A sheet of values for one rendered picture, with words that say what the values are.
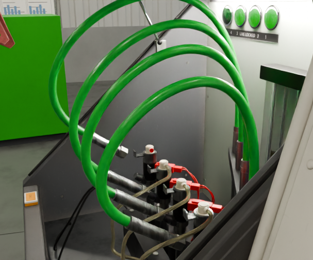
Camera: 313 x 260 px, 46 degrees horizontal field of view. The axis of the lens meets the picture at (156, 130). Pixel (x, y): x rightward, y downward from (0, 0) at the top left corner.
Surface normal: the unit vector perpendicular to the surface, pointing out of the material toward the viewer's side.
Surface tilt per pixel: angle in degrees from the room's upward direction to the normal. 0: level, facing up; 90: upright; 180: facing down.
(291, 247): 76
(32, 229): 0
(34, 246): 0
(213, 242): 43
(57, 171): 90
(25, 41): 90
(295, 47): 90
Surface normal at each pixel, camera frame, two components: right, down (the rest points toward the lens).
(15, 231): -0.01, -0.95
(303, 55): -0.94, 0.12
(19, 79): 0.35, 0.30
